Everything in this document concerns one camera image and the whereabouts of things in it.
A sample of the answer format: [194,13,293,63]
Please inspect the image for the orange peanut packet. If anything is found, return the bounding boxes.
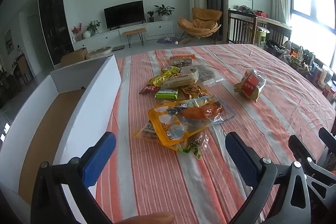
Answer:
[133,120,161,141]

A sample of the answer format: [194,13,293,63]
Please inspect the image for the row of bottles and jars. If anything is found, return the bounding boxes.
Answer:
[262,39,336,105]

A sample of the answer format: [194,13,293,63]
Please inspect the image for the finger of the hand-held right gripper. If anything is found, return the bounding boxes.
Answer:
[318,127,336,155]
[288,134,336,214]

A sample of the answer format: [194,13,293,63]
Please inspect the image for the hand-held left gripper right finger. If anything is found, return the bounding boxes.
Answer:
[225,131,311,224]

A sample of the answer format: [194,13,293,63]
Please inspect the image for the orange lounge chair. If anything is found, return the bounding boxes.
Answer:
[178,7,223,44]

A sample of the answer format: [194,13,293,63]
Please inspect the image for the window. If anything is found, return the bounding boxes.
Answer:
[289,0,336,38]

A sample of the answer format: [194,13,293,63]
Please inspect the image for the large potted green plant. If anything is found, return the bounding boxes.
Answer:
[154,4,175,21]

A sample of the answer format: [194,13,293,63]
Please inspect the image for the dark wooden chair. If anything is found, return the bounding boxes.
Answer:
[12,53,34,85]

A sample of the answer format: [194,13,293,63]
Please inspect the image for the green plant in white vase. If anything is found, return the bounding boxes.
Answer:
[86,20,101,38]

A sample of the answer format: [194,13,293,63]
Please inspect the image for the blue-edged chicken leg packet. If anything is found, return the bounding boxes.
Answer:
[172,97,236,125]

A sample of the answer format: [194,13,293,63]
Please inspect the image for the clear bag with orange strip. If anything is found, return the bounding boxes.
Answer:
[170,54,196,67]

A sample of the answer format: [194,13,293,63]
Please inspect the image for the shiny yellow snack packet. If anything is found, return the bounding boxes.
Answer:
[149,74,169,86]
[161,66,182,75]

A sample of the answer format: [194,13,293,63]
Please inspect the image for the orange grey striped tablecloth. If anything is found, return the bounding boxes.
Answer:
[96,43,336,224]

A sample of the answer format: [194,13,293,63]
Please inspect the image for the dark glass cabinet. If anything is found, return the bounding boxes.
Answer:
[37,0,75,67]

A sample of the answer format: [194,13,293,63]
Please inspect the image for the green plastic stool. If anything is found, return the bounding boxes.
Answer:
[253,28,268,47]

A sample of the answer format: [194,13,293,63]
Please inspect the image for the large yellow clear snack pouch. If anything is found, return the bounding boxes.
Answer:
[148,103,208,146]

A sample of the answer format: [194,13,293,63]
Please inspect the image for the green-edged brown snack packet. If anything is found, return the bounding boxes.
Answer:
[178,132,211,160]

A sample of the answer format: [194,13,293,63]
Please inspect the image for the cream cake bar packet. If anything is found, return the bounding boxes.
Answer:
[161,72,199,88]

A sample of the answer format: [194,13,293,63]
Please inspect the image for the wooden stool with black legs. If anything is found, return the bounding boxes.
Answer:
[122,28,147,47]

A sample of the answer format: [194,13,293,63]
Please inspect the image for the red flowers in vase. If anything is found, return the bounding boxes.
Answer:
[72,23,83,42]

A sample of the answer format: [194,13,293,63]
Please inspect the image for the yellow spicy snack packet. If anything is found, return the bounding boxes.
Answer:
[181,84,208,100]

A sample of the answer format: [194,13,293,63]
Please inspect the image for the black television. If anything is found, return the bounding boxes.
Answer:
[104,0,146,29]

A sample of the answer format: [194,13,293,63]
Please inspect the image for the small red snack packet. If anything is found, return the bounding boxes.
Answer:
[139,85,160,94]

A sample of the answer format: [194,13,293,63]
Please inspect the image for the white cardboard box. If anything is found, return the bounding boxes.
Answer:
[0,54,122,224]

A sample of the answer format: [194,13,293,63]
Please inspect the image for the brown cardboard box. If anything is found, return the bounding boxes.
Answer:
[61,48,89,65]

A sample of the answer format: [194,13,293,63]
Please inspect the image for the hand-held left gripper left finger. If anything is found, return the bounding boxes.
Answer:
[31,132,117,224]

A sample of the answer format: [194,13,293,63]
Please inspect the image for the person's left hand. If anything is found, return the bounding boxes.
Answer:
[119,212,176,224]

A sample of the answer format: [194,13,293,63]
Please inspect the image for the clear packet of dark snacks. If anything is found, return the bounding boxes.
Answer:
[189,64,226,86]

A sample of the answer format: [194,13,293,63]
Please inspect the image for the framed wall picture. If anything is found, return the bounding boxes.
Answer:
[5,29,14,54]

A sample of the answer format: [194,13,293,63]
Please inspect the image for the red and green snack packet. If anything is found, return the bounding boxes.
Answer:
[234,69,266,103]

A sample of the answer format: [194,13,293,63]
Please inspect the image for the green snack bar packet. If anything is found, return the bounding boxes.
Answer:
[155,88,179,100]

